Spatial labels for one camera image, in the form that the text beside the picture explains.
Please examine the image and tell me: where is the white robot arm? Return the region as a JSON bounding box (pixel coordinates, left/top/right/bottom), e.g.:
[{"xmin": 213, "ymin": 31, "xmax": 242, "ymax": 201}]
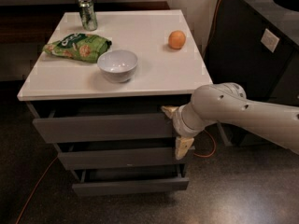
[{"xmin": 162, "ymin": 83, "xmax": 299, "ymax": 160}]

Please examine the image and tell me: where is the grey bottom drawer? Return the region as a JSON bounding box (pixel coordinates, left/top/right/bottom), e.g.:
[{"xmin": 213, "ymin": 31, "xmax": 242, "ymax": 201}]
[{"xmin": 72, "ymin": 164, "xmax": 189, "ymax": 196}]

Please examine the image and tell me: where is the green snack bag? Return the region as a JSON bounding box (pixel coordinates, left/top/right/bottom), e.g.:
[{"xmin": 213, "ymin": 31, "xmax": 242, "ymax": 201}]
[{"xmin": 43, "ymin": 33, "xmax": 112, "ymax": 63}]

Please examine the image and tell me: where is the grey drawer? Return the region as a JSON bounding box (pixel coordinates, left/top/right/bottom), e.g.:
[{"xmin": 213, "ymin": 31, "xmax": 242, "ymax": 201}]
[
  {"xmin": 72, "ymin": 164, "xmax": 189, "ymax": 196},
  {"xmin": 32, "ymin": 97, "xmax": 192, "ymax": 145},
  {"xmin": 58, "ymin": 138, "xmax": 194, "ymax": 170}
]

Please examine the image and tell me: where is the white bowl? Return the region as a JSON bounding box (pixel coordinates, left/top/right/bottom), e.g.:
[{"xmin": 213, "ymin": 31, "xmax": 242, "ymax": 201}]
[{"xmin": 97, "ymin": 49, "xmax": 138, "ymax": 83}]

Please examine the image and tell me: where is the grey top drawer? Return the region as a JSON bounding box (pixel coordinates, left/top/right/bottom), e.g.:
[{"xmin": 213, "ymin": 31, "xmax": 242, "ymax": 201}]
[{"xmin": 32, "ymin": 97, "xmax": 192, "ymax": 145}]

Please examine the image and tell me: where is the orange fruit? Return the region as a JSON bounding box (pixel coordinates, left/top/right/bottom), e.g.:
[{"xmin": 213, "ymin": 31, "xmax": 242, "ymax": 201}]
[{"xmin": 168, "ymin": 30, "xmax": 186, "ymax": 49}]

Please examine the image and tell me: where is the grey middle drawer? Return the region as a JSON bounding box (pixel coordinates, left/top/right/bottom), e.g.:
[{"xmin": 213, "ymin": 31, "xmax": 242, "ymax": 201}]
[{"xmin": 58, "ymin": 138, "xmax": 194, "ymax": 170}]

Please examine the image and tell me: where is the green soda can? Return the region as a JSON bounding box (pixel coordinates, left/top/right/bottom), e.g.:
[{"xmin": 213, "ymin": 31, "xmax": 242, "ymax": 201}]
[{"xmin": 78, "ymin": 0, "xmax": 98, "ymax": 31}]

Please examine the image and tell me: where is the white wall outlet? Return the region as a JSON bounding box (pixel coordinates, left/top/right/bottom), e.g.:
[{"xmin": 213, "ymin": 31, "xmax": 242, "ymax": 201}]
[{"xmin": 261, "ymin": 29, "xmax": 279, "ymax": 52}]

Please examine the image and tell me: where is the orange cable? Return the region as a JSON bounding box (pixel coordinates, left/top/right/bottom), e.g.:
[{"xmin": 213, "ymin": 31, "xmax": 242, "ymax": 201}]
[{"xmin": 14, "ymin": 0, "xmax": 299, "ymax": 224}]

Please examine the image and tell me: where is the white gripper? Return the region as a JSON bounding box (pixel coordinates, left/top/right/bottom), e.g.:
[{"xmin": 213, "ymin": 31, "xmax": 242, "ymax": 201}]
[{"xmin": 161, "ymin": 105, "xmax": 199, "ymax": 160}]

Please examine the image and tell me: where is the dark wooden bench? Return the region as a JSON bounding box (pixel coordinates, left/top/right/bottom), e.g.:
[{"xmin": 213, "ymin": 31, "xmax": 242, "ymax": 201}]
[{"xmin": 0, "ymin": 1, "xmax": 170, "ymax": 44}]

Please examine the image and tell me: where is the white-top drawer cabinet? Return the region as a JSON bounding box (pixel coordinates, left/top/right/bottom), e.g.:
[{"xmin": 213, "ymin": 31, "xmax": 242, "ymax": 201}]
[{"xmin": 18, "ymin": 10, "xmax": 211, "ymax": 189}]

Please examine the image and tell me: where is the dark counter cabinet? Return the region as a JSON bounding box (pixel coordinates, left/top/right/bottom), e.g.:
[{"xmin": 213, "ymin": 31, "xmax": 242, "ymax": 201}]
[{"xmin": 204, "ymin": 0, "xmax": 299, "ymax": 147}]

